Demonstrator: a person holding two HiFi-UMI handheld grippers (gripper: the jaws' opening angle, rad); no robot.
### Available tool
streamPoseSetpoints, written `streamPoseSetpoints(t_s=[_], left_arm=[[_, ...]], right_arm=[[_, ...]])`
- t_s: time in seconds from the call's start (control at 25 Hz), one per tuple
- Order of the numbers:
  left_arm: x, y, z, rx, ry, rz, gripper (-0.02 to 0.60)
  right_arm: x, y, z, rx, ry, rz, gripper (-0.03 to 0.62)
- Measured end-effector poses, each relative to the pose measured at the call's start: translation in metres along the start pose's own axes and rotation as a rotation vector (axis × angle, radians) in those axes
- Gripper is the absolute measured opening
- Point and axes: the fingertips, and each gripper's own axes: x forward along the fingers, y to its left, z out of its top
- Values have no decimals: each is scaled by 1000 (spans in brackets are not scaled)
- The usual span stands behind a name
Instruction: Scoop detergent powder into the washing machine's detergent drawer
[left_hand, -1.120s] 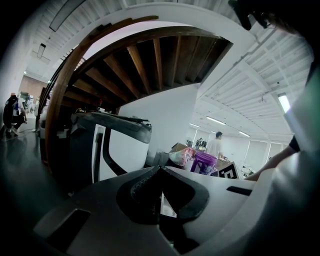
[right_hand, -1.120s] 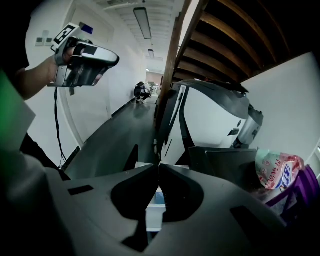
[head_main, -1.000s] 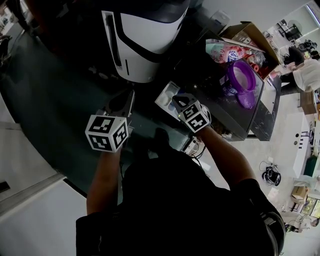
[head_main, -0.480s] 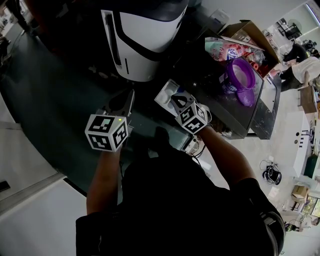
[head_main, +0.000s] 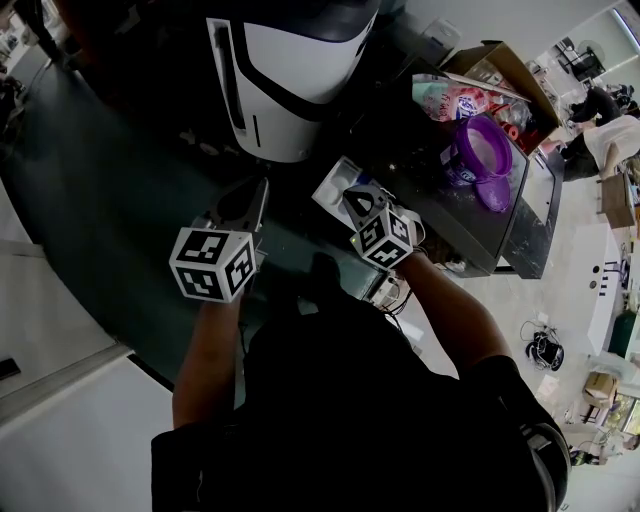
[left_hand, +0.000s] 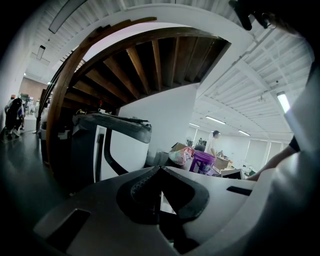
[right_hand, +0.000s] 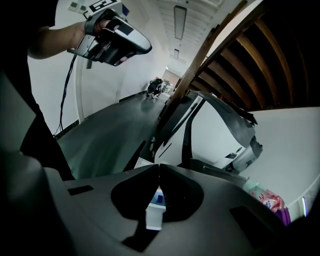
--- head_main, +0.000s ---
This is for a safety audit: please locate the white detergent drawer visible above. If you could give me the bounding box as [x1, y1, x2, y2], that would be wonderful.
[310, 155, 402, 227]

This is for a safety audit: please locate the person's black shirt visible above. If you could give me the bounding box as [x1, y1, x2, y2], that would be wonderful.
[149, 294, 574, 512]

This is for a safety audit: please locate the white power strip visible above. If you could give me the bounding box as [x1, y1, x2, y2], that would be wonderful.
[367, 274, 404, 308]

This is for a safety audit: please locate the black stone table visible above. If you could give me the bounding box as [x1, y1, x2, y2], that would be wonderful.
[498, 148, 567, 281]

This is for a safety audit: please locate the open cardboard box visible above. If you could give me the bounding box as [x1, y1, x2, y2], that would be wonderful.
[441, 40, 564, 157]

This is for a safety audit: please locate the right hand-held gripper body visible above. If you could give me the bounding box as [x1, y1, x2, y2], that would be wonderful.
[348, 203, 426, 273]

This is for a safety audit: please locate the white curved desk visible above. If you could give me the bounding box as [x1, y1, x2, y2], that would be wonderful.
[589, 219, 629, 357]

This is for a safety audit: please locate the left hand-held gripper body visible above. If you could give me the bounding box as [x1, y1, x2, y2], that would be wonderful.
[168, 215, 263, 304]

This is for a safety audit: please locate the purple tub lid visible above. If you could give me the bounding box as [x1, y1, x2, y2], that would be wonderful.
[471, 174, 514, 216]

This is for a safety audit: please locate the small white appliance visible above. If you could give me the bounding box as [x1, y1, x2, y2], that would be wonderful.
[421, 16, 463, 52]

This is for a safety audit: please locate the dark green platform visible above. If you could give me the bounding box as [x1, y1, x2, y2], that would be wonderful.
[0, 59, 382, 417]

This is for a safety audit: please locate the purple plastic tub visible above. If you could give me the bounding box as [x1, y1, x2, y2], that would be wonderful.
[439, 115, 516, 189]

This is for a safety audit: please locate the person's left forearm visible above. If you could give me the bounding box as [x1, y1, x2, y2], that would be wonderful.
[172, 294, 252, 432]

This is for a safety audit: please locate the person's right forearm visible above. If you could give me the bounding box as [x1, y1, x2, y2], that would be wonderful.
[393, 249, 517, 382]

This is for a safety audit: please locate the black cable bundle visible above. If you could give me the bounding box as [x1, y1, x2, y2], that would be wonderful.
[519, 319, 567, 374]

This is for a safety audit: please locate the pink detergent refill pouch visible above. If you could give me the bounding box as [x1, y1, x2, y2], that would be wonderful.
[410, 73, 494, 124]

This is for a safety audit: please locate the white black-trimmed appliance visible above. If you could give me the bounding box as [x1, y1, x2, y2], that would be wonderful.
[204, 0, 382, 164]

